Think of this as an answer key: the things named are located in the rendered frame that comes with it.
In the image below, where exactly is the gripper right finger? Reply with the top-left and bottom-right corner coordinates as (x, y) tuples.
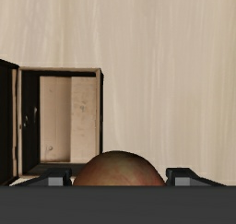
(165, 167), (226, 187)

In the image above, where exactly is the red apple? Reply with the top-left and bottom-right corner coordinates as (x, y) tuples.
(72, 150), (167, 187)

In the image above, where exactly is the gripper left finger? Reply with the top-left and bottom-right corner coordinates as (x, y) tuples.
(16, 168), (73, 187)

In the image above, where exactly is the wooden box lid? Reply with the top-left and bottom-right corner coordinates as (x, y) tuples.
(0, 58), (20, 186)

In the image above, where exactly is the wooden box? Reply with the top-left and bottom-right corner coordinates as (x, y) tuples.
(17, 66), (104, 178)

